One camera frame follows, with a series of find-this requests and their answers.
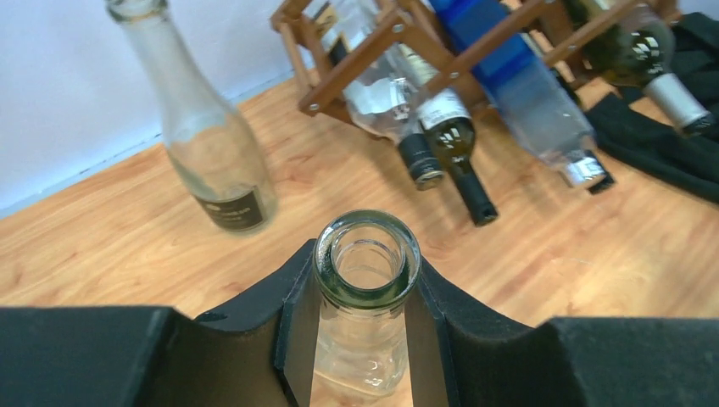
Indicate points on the clear whisky bottle black label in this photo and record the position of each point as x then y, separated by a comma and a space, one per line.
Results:
380, 99

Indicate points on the dark wine bottle white label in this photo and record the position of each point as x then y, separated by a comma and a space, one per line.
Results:
450, 132

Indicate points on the tall clear glass bottle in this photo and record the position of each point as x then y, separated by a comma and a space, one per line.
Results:
366, 263

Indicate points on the dark wine bottle middle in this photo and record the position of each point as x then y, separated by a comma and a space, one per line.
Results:
581, 168

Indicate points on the black cloth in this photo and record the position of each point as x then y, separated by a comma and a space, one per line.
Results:
690, 164

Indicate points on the clear bottle with dark label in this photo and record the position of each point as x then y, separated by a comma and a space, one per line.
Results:
211, 146

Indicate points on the blue square bottle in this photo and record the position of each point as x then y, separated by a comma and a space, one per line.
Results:
528, 97

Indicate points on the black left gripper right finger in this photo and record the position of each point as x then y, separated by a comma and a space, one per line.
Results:
463, 353

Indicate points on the dark wine bottle silver neck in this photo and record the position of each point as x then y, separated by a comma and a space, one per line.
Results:
637, 52

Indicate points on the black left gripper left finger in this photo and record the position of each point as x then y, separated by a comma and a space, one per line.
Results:
256, 349

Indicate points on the brown wooden wine rack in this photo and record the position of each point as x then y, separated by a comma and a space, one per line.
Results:
321, 84

